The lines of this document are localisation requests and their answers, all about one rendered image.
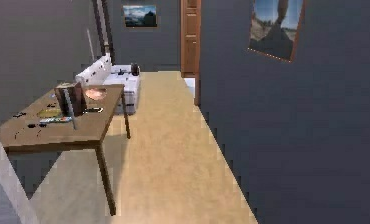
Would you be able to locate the brown wooden table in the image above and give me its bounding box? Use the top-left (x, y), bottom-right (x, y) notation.
top-left (0, 83), bottom-right (132, 217)

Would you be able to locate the yellow-green round plate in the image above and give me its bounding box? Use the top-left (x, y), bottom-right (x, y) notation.
top-left (36, 107), bottom-right (63, 119)

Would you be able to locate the brown wooden room door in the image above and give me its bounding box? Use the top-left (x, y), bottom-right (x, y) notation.
top-left (180, 0), bottom-right (202, 78)

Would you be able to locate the brown box with grey strip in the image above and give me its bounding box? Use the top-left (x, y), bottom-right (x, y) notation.
top-left (54, 81), bottom-right (88, 131)

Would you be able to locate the grey remote control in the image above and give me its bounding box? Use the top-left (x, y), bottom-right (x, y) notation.
top-left (39, 115), bottom-right (74, 124)

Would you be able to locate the pink round plate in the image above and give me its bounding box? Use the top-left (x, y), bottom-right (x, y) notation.
top-left (84, 87), bottom-right (108, 101)

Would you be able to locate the large framed landscape picture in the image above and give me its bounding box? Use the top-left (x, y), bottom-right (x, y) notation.
top-left (247, 0), bottom-right (307, 64)

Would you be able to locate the white sofa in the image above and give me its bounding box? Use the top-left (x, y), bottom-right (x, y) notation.
top-left (74, 53), bottom-right (141, 116)

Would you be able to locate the black flat phone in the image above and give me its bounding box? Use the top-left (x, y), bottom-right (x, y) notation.
top-left (83, 106), bottom-right (105, 114)

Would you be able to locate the small framed landscape picture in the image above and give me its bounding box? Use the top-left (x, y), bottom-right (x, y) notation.
top-left (122, 4), bottom-right (159, 29)

